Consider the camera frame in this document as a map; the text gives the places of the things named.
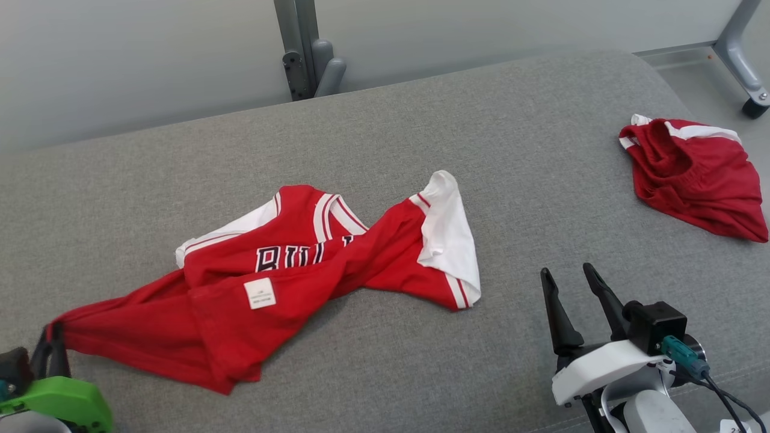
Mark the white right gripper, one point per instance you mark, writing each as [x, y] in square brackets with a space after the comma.
[601, 367]

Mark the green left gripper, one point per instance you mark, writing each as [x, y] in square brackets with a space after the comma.
[66, 400]

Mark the red white basketball jersey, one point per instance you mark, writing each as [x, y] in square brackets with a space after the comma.
[210, 337]

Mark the red shorts with white stripe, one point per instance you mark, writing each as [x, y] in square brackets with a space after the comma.
[704, 180]

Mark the black caster wheel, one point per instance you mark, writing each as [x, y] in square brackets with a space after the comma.
[755, 108]

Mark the dark grey hinge plate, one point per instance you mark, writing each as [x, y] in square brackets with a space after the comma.
[296, 75]

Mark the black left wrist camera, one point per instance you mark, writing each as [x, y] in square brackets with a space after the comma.
[13, 370]

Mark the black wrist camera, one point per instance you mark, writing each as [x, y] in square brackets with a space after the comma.
[659, 325]
[13, 370]

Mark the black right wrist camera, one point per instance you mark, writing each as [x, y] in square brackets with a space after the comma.
[659, 325]

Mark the grey partition base rail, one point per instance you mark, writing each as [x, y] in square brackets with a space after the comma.
[680, 54]

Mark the grey metal frame leg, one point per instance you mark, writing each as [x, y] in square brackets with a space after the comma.
[737, 42]

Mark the grey metal post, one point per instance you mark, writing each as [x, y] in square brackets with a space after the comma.
[298, 24]

